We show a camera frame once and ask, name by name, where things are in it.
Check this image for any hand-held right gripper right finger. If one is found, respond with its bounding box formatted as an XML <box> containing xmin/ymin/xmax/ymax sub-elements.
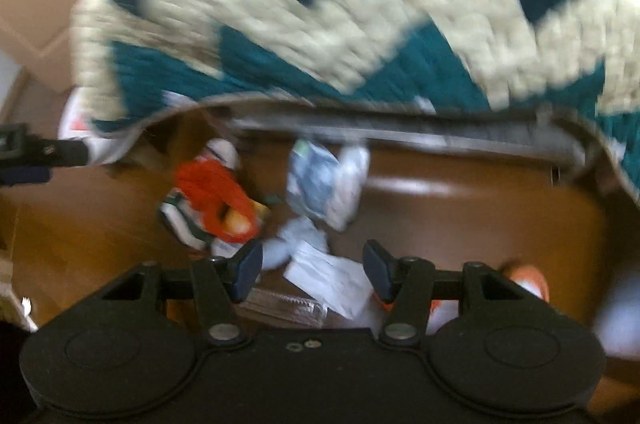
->
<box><xmin>362</xmin><ymin>240</ymin><xmax>532</xmax><ymax>347</ymax></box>

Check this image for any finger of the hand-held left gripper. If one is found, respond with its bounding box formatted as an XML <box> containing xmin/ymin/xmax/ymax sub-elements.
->
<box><xmin>0</xmin><ymin>123</ymin><xmax>92</xmax><ymax>186</ymax></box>

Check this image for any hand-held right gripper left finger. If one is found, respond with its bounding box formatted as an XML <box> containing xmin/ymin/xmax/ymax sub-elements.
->
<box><xmin>100</xmin><ymin>240</ymin><xmax>264</xmax><ymax>347</ymax></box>

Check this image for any printed white cloth bag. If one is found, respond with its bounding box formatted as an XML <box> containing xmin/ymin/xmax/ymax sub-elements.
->
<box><xmin>159</xmin><ymin>138</ymin><xmax>271</xmax><ymax>257</ymax></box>

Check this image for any clear plastic wrapper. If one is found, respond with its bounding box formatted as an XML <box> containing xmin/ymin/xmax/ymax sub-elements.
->
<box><xmin>234</xmin><ymin>287</ymin><xmax>328</xmax><ymax>330</ymax></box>

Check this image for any white cloth with red mark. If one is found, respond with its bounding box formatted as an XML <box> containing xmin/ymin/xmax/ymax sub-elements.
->
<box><xmin>57</xmin><ymin>87</ymin><xmax>136</xmax><ymax>167</ymax></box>

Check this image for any white paper sheet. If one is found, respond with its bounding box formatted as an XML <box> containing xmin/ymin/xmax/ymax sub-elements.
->
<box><xmin>283</xmin><ymin>241</ymin><xmax>381</xmax><ymax>320</ymax></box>

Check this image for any crumpled white tissue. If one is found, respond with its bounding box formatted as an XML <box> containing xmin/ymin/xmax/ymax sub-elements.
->
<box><xmin>261</xmin><ymin>217</ymin><xmax>331</xmax><ymax>272</ymax></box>

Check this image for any crumpled blue-white plastic wrapper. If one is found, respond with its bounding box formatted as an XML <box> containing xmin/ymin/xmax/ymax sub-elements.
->
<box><xmin>286</xmin><ymin>138</ymin><xmax>372</xmax><ymax>232</ymax></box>

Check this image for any teal and cream zigzag blanket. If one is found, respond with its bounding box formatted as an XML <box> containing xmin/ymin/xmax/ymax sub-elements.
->
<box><xmin>70</xmin><ymin>0</ymin><xmax>640</xmax><ymax>210</ymax></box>

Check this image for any white blurred object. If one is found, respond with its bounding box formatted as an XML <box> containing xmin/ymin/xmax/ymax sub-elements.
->
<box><xmin>592</xmin><ymin>274</ymin><xmax>640</xmax><ymax>360</ymax></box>

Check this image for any dark bed frame rail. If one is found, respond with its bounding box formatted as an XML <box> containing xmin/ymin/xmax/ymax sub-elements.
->
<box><xmin>232</xmin><ymin>111</ymin><xmax>588</xmax><ymax>170</ymax></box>

